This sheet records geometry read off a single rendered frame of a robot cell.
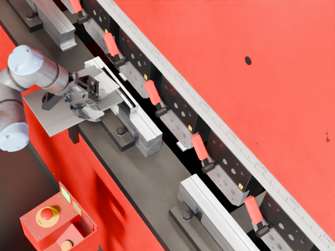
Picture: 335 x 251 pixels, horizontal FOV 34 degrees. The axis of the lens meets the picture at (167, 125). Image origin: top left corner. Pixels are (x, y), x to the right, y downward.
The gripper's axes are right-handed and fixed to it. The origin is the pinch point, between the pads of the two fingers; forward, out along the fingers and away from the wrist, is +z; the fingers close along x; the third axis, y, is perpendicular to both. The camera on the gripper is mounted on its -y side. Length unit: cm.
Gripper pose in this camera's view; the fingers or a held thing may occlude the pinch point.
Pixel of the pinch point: (95, 109)
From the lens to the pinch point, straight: 162.0
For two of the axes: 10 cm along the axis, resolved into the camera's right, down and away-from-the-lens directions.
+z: 4.7, 3.3, 8.2
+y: 8.8, -1.9, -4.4
